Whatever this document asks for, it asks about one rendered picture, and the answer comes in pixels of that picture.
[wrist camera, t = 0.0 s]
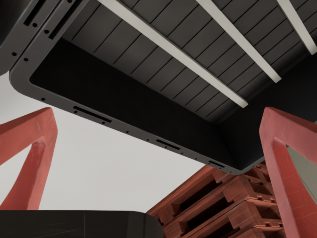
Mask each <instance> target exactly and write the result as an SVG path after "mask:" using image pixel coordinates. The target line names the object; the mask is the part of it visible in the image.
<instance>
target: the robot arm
mask: <svg viewBox="0 0 317 238"><path fill-rule="evenodd" d="M259 135H260V139H261V143H262V148H263V153H264V157H265V161H266V165H267V170H268V173H269V177H270V180H271V184H272V187H273V191H274V194H275V198H276V202H277V205H278V209H279V212H280V215H281V219H282V222H283V226H284V230H285V233H286V237H287V238H317V205H316V203H315V202H314V200H313V199H312V197H311V195H310V194H309V192H308V191H307V189H306V188H305V186H304V184H303V183H302V181H301V179H300V176H299V174H298V172H297V170H296V168H295V166H294V163H293V161H292V159H291V157H290V154H289V152H288V150H287V148H286V145H285V144H287V145H288V146H290V147H291V148H292V149H294V150H295V151H297V152H298V153H300V154H301V155H303V156H304V157H306V158H307V159H309V160H310V161H311V162H313V163H314V164H316V165H317V124H316V123H313V122H310V121H308V120H305V119H302V118H299V117H297V116H294V115H292V114H289V113H287V112H284V111H282V110H279V109H276V108H273V107H266V108H265V109H264V113H263V117H262V120H261V124H260V128H259ZM57 136H58V128H57V124H56V120H55V117H54V113H53V109H52V108H51V107H45V108H42V109H40V110H37V111H34V112H31V113H29V114H26V115H24V116H21V117H19V118H16V119H13V120H11V121H8V122H6V123H3V124H0V166H1V165H2V164H4V163H5V162H6V161H8V160H9V159H11V158H12V157H14V156H15V155H17V154H18V153H19V152H21V151H22V150H24V149H25V148H27V147H28V146H30V145H31V144H32V146H31V149H30V151H29V153H28V155H27V157H26V159H25V162H24V164H23V166H22V168H21V171H20V173H19V175H18V177H17V179H16V181H15V183H14V185H13V187H12V188H11V190H10V191H9V193H8V195H7V196H6V198H5V199H4V201H3V202H2V204H1V205H0V238H163V228H162V226H161V224H160V222H159V221H158V220H157V219H156V218H154V217H153V216H151V215H149V214H146V213H143V212H138V211H108V210H38V209H39V206H40V202H41V199H42V194H43V191H44V188H45V184H46V181H47V177H48V174H49V171H50V166H51V162H52V157H53V153H54V149H55V144H56V140H57Z"/></svg>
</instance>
